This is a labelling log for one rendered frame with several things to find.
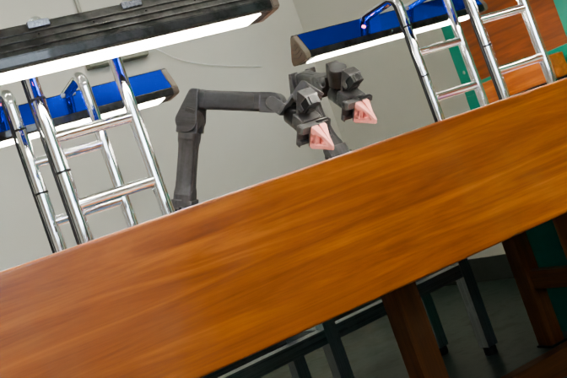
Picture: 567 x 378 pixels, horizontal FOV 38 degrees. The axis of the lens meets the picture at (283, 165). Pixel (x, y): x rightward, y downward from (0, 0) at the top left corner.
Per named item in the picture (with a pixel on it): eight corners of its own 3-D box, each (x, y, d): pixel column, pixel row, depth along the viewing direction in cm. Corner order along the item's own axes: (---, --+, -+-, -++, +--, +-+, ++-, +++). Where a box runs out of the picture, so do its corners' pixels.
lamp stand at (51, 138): (90, 305, 136) (4, 54, 138) (197, 264, 145) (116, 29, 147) (117, 301, 119) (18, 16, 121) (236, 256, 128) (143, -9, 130)
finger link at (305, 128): (341, 134, 213) (321, 118, 220) (318, 142, 210) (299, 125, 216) (339, 156, 217) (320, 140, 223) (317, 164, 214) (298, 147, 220)
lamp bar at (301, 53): (293, 67, 210) (283, 40, 210) (472, 18, 238) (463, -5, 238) (306, 58, 202) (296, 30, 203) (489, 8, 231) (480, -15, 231)
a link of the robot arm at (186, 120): (288, 92, 232) (186, 89, 238) (281, 91, 223) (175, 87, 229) (286, 135, 232) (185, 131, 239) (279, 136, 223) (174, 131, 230)
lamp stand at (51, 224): (51, 309, 172) (-16, 110, 173) (139, 276, 181) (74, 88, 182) (68, 307, 155) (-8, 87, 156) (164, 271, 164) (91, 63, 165)
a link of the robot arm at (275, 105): (326, 94, 229) (292, 71, 231) (321, 93, 221) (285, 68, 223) (304, 128, 231) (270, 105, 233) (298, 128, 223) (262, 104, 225)
